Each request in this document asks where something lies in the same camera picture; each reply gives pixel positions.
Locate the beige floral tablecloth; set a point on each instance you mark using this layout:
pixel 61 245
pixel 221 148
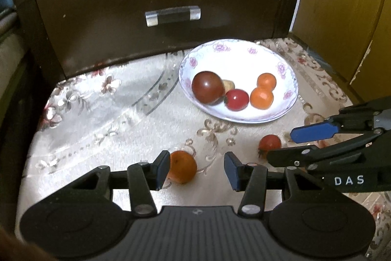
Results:
pixel 107 126

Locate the orange cherry tomato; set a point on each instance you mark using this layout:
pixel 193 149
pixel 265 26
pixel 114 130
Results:
pixel 261 98
pixel 183 167
pixel 266 81

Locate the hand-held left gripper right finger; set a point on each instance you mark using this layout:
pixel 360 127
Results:
pixel 232 172

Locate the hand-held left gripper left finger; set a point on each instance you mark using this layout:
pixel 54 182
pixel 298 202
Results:
pixel 163 170

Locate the dark wooden nightstand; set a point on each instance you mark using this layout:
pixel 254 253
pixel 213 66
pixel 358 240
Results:
pixel 24 19

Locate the red oval cherry tomato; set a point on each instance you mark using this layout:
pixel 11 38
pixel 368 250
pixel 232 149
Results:
pixel 236 100

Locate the dark wooden drawer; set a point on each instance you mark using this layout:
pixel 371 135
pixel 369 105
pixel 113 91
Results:
pixel 122 44

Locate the white floral plate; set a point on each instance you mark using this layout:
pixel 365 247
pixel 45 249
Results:
pixel 241 65

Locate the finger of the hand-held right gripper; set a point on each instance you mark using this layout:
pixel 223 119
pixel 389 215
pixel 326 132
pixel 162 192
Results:
pixel 314 132
pixel 293 157

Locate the light wooden wardrobe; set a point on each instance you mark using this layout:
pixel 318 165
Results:
pixel 339 4

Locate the red round cherry tomato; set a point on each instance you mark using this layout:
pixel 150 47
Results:
pixel 270 144

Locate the dark purple cherry tomato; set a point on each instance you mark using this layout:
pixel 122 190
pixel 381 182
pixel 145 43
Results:
pixel 207 88

